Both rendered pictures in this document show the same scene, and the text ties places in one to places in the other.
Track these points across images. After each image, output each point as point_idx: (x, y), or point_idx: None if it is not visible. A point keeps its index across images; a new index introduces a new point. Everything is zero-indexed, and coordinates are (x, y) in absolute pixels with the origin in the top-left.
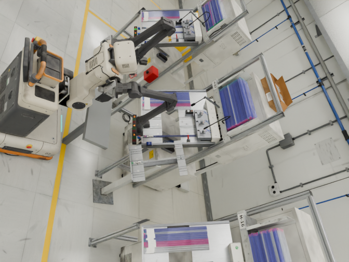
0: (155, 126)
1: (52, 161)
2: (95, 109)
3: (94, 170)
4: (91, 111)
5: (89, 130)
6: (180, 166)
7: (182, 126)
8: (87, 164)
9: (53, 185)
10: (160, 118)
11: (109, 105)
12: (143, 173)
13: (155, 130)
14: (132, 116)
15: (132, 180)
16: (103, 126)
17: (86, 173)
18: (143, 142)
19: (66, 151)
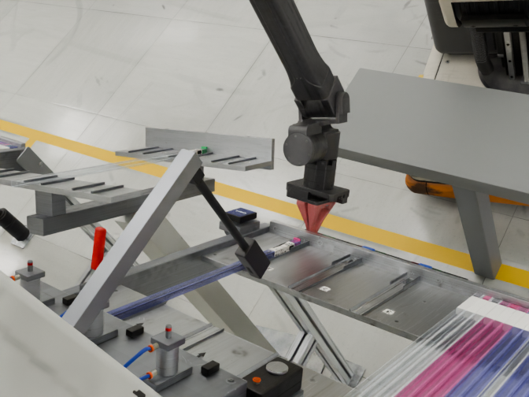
0: (325, 281)
1: (413, 220)
2: (486, 113)
3: (364, 365)
4: (472, 96)
5: (386, 83)
6: (24, 174)
7: (208, 334)
8: (390, 339)
9: (341, 216)
10: (358, 312)
11: (521, 181)
12: (139, 153)
13: (297, 270)
14: (453, 274)
15: (146, 131)
16: (406, 135)
17: (357, 328)
18: (272, 234)
19: (450, 270)
